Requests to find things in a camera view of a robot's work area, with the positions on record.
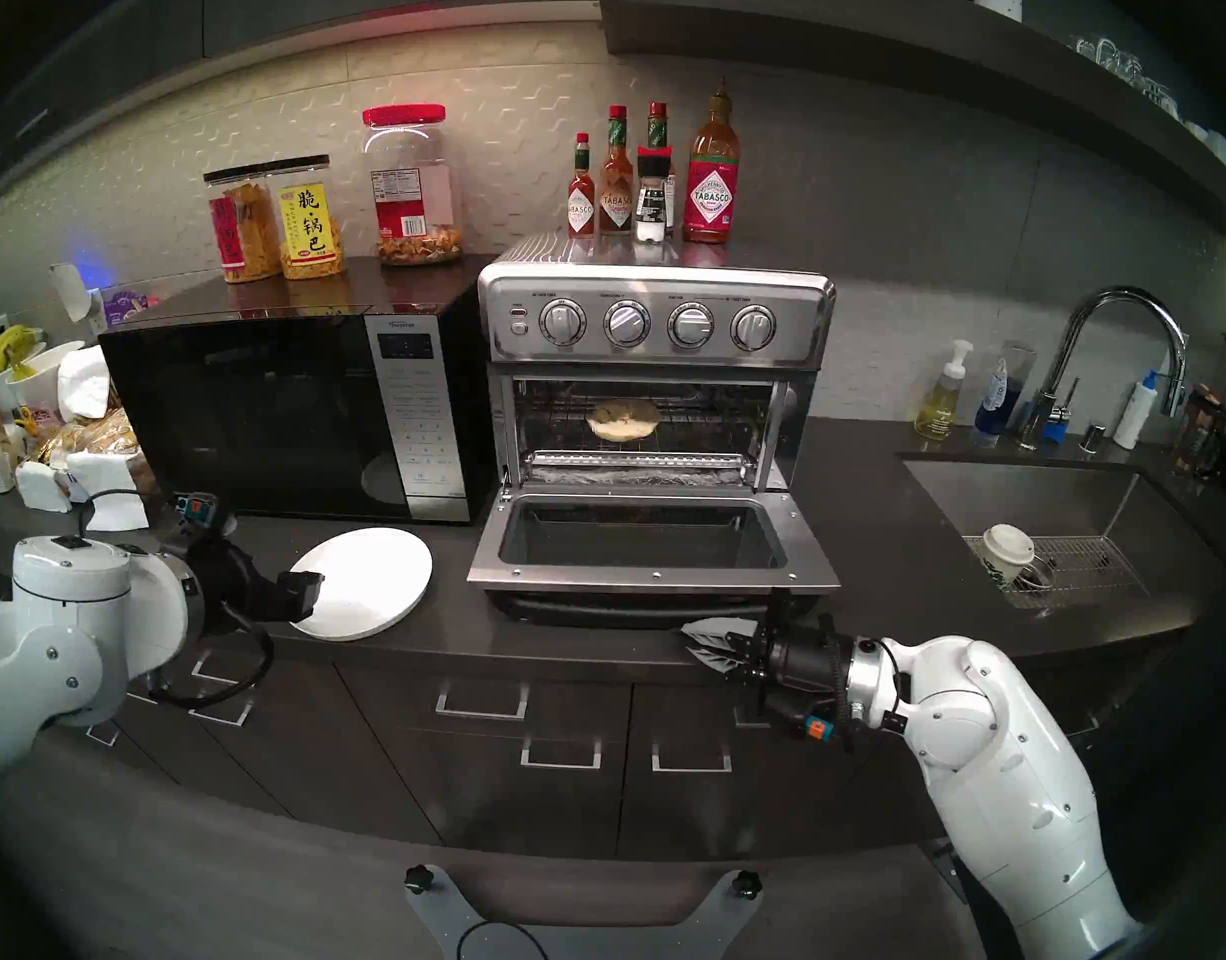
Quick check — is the medium orange Tabasco bottle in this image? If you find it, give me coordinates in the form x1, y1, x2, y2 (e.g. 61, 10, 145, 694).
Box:
599, 106, 636, 237

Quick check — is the pale bagel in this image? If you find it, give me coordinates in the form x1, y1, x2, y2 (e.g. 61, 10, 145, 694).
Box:
586, 398, 663, 443

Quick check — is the red label snack jar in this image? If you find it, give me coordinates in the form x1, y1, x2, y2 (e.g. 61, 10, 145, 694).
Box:
204, 164, 284, 285

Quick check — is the foil lined oven tray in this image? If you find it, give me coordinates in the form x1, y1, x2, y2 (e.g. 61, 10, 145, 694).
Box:
518, 451, 759, 489

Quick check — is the small red Tabasco bottle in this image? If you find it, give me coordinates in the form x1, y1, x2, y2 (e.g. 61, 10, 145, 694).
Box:
569, 133, 597, 239

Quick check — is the clear bag of bread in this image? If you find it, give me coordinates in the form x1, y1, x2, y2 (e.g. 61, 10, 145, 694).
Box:
35, 406, 159, 499

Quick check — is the glass toaster oven door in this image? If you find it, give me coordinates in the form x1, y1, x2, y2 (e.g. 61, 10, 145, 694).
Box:
468, 483, 841, 629

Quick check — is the blue dish brush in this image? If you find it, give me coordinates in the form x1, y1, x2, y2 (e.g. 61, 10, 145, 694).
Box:
1041, 376, 1082, 444

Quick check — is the chrome gooseneck faucet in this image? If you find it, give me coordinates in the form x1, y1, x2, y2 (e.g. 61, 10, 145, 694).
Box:
1018, 286, 1191, 452

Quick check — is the large Tabasco sauce bottle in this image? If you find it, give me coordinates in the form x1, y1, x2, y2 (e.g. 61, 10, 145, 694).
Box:
683, 76, 742, 245

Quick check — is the black cable loop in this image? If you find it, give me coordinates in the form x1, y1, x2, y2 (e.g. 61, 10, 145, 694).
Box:
458, 920, 551, 960

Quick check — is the round white plate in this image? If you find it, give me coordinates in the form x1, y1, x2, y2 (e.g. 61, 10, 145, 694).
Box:
289, 527, 434, 641

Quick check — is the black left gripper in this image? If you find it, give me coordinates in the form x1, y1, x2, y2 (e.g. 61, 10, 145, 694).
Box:
185, 535, 326, 623

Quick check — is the white bottle with blue cap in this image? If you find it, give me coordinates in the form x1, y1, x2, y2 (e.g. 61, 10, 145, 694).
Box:
1114, 371, 1161, 452

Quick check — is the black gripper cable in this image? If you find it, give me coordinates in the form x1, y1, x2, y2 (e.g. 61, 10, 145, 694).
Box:
78, 488, 277, 711
823, 636, 916, 751

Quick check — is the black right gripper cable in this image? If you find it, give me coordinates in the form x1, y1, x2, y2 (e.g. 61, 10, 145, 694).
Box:
823, 636, 916, 751

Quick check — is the yellow banana bunch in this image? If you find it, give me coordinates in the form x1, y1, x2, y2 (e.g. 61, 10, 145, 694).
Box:
0, 325, 44, 379

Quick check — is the crumpled white paper napkin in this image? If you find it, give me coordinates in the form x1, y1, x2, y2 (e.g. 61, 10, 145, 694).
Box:
57, 345, 114, 421

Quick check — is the black cap salt grinder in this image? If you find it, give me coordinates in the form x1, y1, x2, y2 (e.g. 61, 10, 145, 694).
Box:
636, 147, 672, 245

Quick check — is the yellow liquid soap dispenser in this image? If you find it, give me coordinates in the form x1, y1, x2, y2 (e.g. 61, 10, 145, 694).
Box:
914, 340, 975, 441

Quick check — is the stainless steel toaster oven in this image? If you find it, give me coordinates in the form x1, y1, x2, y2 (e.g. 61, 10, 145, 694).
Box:
478, 231, 838, 499

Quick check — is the black microwave oven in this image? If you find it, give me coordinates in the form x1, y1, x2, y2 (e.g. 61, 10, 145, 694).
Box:
100, 256, 496, 524

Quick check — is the wire sink grid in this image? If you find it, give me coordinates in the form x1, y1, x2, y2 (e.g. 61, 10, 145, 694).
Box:
965, 535, 1144, 609

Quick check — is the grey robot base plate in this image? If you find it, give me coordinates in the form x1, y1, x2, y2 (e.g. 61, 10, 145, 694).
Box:
405, 865, 764, 960

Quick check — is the brown glass bottle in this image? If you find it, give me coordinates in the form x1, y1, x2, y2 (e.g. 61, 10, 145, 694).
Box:
1178, 386, 1224, 474

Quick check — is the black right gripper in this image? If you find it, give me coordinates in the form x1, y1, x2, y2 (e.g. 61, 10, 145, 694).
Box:
679, 594, 858, 751

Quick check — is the large red lid jar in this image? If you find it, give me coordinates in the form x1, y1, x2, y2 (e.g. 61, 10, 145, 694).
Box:
363, 104, 466, 267

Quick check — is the purple snack bag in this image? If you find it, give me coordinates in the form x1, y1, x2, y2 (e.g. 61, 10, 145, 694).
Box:
101, 288, 164, 327

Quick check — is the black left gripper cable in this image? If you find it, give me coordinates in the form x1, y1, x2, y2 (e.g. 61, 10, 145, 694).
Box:
78, 488, 277, 711

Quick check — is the wire oven rack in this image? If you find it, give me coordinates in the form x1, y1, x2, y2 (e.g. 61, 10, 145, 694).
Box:
513, 378, 774, 456

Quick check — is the dark lower kitchen cabinet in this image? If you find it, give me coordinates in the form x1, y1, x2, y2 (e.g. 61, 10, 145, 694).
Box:
0, 558, 1024, 864

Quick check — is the stainless steel sink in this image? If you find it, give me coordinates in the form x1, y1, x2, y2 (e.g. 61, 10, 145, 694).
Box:
898, 453, 1226, 629

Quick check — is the yellow label snack jar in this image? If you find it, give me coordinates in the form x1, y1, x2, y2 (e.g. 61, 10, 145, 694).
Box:
271, 154, 347, 281

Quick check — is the blue dish soap bottle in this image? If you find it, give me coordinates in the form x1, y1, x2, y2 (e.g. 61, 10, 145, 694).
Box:
973, 342, 1037, 439

